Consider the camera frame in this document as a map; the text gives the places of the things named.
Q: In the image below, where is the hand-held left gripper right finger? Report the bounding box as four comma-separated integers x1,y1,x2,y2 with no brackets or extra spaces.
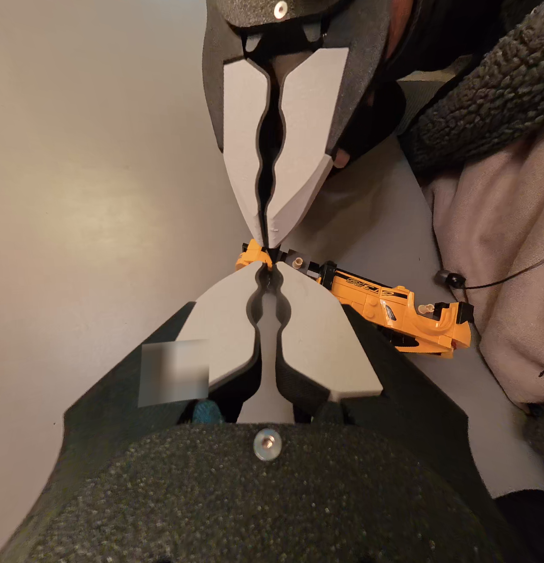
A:
274,262,383,398

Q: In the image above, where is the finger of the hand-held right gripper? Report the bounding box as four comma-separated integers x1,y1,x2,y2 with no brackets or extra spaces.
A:
268,46,350,249
221,55,277,247

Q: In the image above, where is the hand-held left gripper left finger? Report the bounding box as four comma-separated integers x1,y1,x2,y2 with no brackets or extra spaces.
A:
178,262,272,388

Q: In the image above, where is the orange lego car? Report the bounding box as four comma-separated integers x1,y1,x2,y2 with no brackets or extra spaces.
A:
235,240,473,354

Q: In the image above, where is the grey fleece jacket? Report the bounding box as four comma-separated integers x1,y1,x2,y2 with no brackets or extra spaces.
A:
400,0,544,177

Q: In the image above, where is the pink shirt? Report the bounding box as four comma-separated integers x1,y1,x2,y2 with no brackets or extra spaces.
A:
426,132,544,405

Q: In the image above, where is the black earphone with cable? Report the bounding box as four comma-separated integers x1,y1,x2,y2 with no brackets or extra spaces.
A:
435,255,544,291

